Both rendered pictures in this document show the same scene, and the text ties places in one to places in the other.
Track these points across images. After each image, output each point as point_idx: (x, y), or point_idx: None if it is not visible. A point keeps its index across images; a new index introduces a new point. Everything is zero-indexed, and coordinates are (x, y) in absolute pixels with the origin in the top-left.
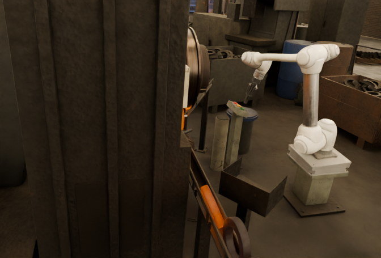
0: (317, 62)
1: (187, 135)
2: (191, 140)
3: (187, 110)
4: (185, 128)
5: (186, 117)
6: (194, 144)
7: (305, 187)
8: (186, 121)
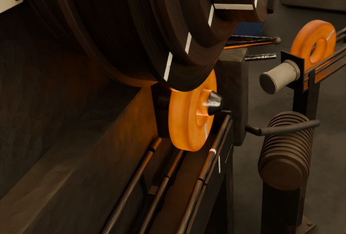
0: None
1: (294, 139)
2: (300, 157)
3: (318, 65)
4: (311, 111)
5: (214, 108)
6: (306, 170)
7: None
8: (316, 94)
